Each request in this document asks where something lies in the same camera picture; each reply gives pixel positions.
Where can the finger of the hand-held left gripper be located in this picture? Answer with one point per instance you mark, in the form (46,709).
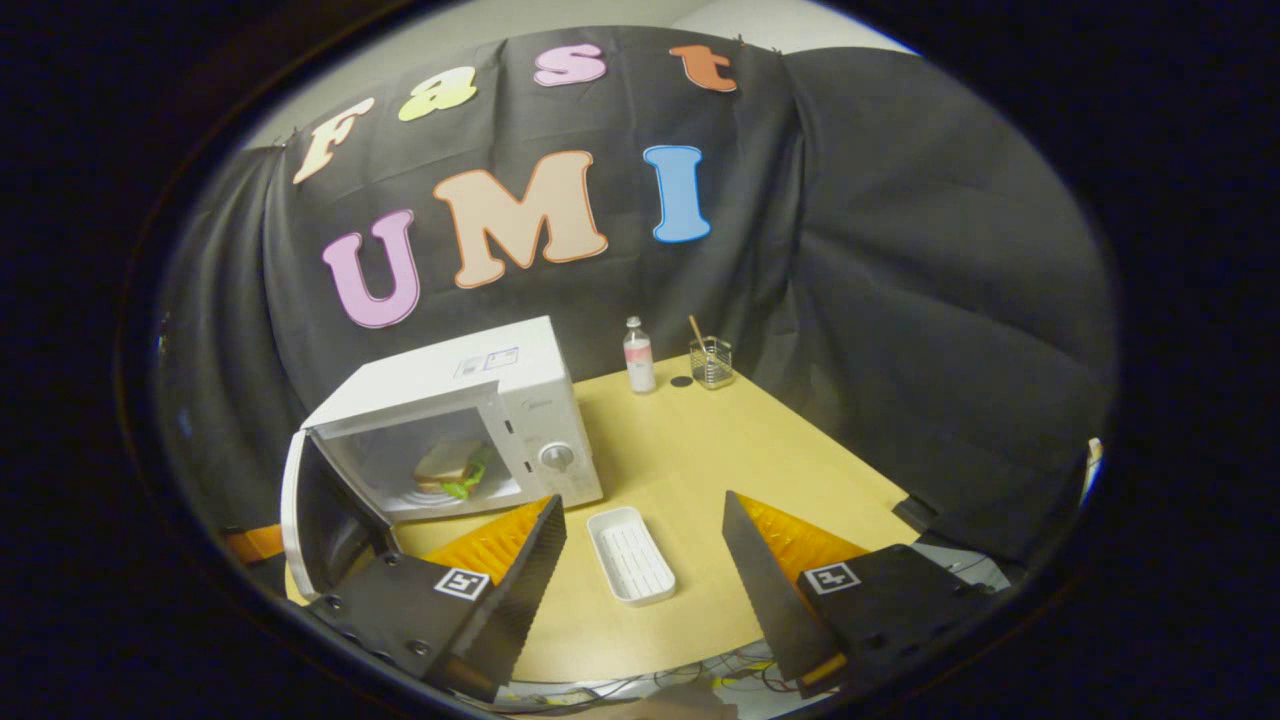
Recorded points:
(255,545)

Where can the black backdrop cloth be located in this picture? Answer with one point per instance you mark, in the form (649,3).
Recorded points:
(900,250)

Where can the white plastic tray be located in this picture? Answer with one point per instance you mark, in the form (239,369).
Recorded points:
(630,555)

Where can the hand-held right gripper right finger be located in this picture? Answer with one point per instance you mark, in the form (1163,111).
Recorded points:
(760,590)

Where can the lettuce sandwich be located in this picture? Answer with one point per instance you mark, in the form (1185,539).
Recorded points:
(448,468)

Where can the small pink-label plastic bottle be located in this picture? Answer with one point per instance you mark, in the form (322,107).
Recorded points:
(640,365)

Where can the clear glass cup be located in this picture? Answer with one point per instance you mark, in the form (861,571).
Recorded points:
(712,365)

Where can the thin wooden stick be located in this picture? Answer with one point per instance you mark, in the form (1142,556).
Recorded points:
(696,332)

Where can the black table bracket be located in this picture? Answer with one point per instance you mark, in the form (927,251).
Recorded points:
(915,512)

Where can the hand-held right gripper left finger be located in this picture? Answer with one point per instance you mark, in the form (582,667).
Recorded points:
(520,600)

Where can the white microwave oven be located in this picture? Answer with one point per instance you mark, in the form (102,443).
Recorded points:
(450,380)

